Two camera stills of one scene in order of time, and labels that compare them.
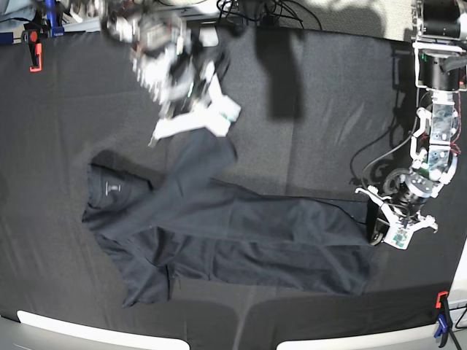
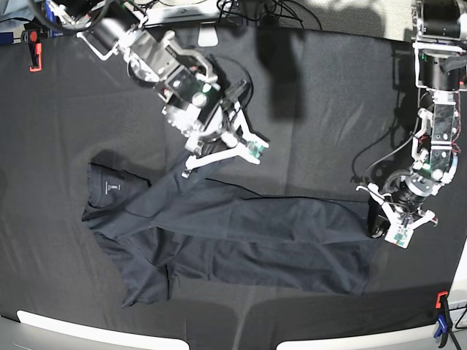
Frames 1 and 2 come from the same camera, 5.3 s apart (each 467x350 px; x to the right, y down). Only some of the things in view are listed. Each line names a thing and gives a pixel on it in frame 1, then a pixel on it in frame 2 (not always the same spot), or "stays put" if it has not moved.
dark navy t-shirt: x=198 y=222 stays put
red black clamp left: x=34 y=39 stays put
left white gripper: x=216 y=117 to x=246 y=137
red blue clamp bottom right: x=444 y=319 stays put
